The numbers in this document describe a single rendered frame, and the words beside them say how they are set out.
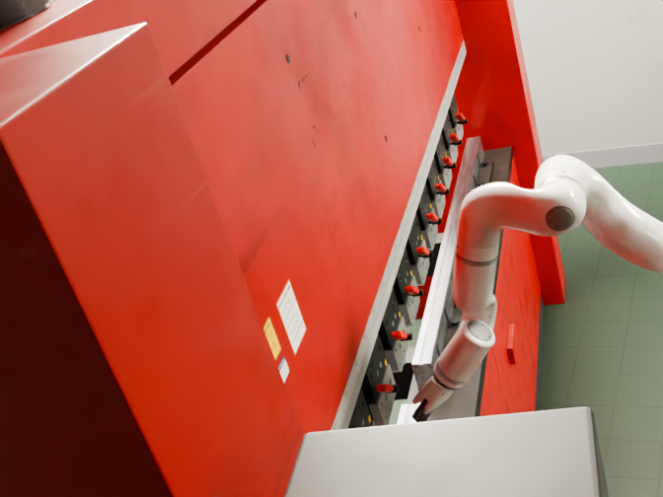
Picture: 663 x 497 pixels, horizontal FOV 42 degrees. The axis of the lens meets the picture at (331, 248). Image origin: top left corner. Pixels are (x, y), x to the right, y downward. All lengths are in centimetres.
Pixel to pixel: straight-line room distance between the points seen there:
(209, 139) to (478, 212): 65
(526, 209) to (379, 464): 106
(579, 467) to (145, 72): 48
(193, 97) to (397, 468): 77
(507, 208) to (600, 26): 375
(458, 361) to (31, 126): 148
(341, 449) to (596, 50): 486
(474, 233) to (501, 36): 216
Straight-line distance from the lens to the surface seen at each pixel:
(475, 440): 73
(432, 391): 206
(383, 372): 203
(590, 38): 548
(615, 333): 419
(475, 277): 186
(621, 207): 181
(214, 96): 140
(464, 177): 362
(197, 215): 83
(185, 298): 79
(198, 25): 136
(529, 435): 72
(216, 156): 137
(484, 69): 393
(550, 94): 563
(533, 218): 172
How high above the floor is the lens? 242
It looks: 26 degrees down
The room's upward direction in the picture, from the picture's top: 18 degrees counter-clockwise
